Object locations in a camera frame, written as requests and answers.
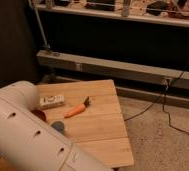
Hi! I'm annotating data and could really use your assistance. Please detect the wooden shelf with clutter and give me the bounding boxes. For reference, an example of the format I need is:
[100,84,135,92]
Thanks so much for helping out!
[31,0,189,28]

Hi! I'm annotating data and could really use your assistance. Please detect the black floor cable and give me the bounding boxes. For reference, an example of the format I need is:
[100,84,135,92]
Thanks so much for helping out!
[123,33,189,141]

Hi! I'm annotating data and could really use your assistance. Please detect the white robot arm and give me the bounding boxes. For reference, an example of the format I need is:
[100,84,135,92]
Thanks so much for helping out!
[0,81,112,171]

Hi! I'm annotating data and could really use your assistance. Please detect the orange toy carrot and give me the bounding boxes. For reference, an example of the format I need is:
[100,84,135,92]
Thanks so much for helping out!
[65,98,90,118]

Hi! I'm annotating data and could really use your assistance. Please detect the orange bowl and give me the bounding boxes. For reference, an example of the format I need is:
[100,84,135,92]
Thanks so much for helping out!
[32,110,46,122]

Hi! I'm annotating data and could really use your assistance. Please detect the blue cup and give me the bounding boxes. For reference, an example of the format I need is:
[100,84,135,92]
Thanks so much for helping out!
[51,121,65,134]

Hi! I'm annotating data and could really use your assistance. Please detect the metal pole stand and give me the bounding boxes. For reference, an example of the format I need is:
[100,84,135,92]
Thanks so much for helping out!
[30,0,57,54]

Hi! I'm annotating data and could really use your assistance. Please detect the white rectangular box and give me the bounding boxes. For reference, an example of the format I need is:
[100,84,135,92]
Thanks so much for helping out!
[40,95,65,109]

